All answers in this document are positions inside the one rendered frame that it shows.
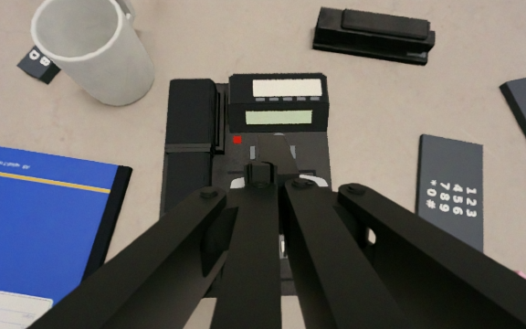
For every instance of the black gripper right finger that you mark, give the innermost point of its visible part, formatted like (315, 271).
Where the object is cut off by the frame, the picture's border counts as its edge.
(414, 276)

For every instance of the black telephone handset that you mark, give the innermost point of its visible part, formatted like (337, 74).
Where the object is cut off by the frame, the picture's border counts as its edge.
(191, 137)

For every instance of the grey mug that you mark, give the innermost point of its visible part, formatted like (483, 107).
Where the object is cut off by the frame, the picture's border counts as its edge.
(120, 72)

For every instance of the blue notebook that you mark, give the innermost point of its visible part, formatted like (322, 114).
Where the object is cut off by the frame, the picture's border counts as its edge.
(57, 217)

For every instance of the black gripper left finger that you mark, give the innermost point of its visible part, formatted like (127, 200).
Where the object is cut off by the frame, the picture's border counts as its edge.
(157, 281)

